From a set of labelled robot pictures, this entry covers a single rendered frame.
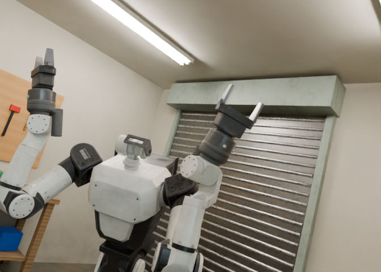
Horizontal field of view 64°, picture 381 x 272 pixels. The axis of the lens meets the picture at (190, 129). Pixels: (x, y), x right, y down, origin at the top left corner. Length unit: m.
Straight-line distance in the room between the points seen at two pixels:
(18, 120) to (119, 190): 2.84
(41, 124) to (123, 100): 3.35
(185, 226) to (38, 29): 3.41
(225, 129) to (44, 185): 0.66
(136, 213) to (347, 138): 2.33
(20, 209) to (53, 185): 0.13
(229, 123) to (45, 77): 0.64
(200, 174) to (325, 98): 2.23
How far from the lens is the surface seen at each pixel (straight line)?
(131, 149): 1.08
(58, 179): 1.18
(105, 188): 1.11
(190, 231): 0.84
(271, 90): 3.22
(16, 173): 1.11
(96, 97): 4.18
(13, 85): 3.81
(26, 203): 1.12
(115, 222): 1.15
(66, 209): 4.23
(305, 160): 3.08
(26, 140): 1.18
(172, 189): 1.04
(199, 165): 0.83
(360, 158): 2.98
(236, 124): 0.86
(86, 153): 1.22
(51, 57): 1.15
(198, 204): 0.85
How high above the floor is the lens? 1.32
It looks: 11 degrees up
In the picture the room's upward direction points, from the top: 17 degrees clockwise
